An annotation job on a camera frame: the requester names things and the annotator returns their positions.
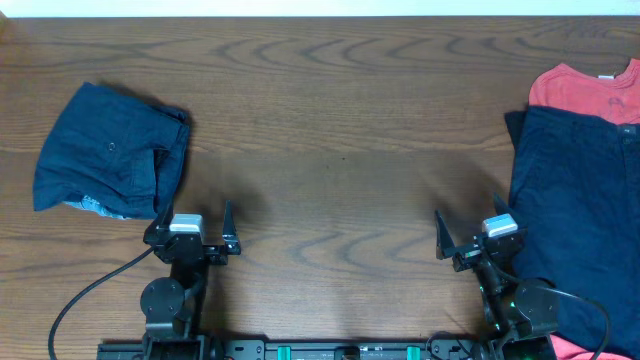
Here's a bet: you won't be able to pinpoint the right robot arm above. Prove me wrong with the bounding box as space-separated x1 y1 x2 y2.
434 196 557 359

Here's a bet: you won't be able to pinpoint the folded navy shorts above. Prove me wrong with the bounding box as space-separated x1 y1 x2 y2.
33 83 190 219

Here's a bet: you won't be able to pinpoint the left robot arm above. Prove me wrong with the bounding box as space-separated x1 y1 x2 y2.
140 202 241 360

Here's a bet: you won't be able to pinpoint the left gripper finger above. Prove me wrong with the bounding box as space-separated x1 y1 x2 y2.
152 202 174 232
222 200 238 246

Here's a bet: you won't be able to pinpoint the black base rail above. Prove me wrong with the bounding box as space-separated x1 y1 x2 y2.
96 338 474 360

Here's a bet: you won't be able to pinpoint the red t-shirt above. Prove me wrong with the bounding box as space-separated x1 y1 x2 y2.
528 59 639 125

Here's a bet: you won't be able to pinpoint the navy blue shorts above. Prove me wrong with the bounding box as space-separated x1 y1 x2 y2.
505 106 639 359

